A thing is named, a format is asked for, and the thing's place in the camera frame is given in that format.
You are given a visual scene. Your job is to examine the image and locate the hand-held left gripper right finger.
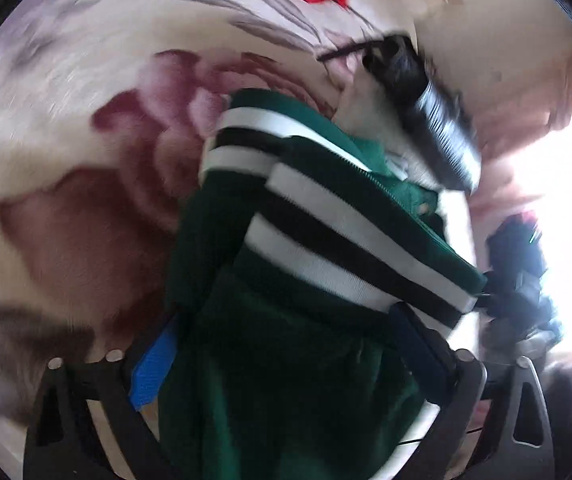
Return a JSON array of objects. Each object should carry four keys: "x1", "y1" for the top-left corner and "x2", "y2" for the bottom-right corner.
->
[{"x1": 390, "y1": 304, "x2": 555, "y2": 480}]

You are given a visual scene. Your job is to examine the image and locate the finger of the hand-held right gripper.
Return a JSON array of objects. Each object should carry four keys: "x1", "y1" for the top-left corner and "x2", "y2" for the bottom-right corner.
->
[{"x1": 480, "y1": 270, "x2": 518, "y2": 320}]

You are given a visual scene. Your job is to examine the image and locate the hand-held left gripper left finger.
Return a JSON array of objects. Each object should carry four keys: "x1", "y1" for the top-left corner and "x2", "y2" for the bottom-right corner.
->
[{"x1": 23, "y1": 310, "x2": 187, "y2": 480}]

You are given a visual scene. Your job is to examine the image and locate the green varsity jacket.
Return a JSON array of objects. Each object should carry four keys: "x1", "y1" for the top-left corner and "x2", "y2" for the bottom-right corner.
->
[{"x1": 158, "y1": 89, "x2": 490, "y2": 480}]

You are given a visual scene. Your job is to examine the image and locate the pink curtain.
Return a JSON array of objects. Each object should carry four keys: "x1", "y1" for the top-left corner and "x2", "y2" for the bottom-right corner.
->
[{"x1": 471, "y1": 47, "x2": 572, "y2": 213}]

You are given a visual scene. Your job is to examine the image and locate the cream fluffy garment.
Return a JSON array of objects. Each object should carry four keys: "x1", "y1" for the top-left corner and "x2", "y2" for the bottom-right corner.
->
[{"x1": 336, "y1": 72, "x2": 447, "y2": 191}]

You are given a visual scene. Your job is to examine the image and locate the floral printed blanket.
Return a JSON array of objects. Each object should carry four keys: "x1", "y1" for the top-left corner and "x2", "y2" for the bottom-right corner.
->
[{"x1": 0, "y1": 0, "x2": 467, "y2": 467}]

